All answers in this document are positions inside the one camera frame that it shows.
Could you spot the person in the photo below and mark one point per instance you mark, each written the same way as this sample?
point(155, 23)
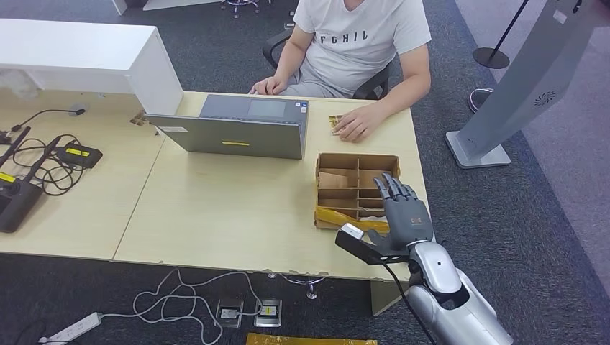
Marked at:
point(355, 52)

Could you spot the white desk shelf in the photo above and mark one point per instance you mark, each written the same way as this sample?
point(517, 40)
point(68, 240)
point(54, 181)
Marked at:
point(71, 50)

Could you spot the grey laptop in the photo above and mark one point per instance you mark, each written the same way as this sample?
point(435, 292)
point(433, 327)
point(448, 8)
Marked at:
point(228, 135)

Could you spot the silver floor socket box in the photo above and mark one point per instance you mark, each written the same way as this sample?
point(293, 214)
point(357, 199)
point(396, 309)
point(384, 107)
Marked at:
point(229, 314)

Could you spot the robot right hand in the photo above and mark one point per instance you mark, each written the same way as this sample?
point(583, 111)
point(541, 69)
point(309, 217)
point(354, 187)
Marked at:
point(410, 219)

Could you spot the person's left hand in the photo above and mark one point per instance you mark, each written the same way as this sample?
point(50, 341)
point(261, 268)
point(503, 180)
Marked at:
point(360, 123)

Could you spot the black stanchion post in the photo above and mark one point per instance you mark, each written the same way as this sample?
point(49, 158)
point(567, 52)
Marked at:
point(491, 58)

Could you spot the yellow plastic strip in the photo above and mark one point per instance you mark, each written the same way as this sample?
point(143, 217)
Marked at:
point(333, 219)

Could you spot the beige desk leg panel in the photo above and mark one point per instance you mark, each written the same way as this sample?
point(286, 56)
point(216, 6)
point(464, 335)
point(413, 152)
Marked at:
point(383, 297)

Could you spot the grey desk grommet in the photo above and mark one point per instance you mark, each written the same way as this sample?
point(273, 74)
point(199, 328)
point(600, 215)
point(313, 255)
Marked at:
point(74, 106)

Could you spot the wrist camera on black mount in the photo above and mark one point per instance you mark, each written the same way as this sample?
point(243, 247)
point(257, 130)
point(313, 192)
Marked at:
point(357, 247)

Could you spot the floor socket box yellow label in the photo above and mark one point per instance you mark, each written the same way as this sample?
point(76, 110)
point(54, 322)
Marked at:
point(268, 312)

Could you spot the white power strip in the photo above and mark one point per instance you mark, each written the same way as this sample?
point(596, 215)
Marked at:
point(76, 327)

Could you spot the white furniture panel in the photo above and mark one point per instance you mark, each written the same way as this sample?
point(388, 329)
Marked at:
point(178, 3)
point(119, 5)

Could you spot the chrome stool base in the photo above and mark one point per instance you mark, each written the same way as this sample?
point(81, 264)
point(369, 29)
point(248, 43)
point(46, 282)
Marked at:
point(239, 3)

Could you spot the chrome ringed round base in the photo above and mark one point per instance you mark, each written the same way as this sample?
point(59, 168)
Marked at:
point(479, 93)

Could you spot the yellow floor tape strip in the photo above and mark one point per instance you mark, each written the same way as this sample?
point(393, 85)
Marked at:
point(310, 340)

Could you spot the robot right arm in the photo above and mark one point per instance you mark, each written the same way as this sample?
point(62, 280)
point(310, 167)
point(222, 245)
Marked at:
point(452, 314)

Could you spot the person's right forearm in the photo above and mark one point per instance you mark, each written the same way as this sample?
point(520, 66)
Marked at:
point(287, 64)

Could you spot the cardboard divider box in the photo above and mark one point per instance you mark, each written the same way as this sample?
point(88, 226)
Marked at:
point(336, 202)

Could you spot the grey kiosk stand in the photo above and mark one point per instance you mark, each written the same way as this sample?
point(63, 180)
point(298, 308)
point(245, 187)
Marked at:
point(524, 76)

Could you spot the gold ID card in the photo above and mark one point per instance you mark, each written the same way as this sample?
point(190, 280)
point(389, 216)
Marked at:
point(335, 121)

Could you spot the person's left forearm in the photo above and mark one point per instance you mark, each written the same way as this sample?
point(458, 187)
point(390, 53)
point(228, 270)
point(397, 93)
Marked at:
point(405, 95)

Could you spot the black router with antennas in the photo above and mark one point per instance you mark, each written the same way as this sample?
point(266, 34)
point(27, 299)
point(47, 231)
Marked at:
point(16, 202)

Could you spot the black power adapter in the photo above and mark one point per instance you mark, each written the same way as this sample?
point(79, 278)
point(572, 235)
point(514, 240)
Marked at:
point(78, 156)

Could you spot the black office chair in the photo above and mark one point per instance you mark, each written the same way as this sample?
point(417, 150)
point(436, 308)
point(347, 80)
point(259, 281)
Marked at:
point(369, 88)

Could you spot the person's right hand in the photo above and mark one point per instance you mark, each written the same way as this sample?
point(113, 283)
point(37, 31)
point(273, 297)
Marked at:
point(269, 86)

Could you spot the brown tape scrap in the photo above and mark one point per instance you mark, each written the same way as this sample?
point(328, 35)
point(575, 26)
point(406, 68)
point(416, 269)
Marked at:
point(139, 118)

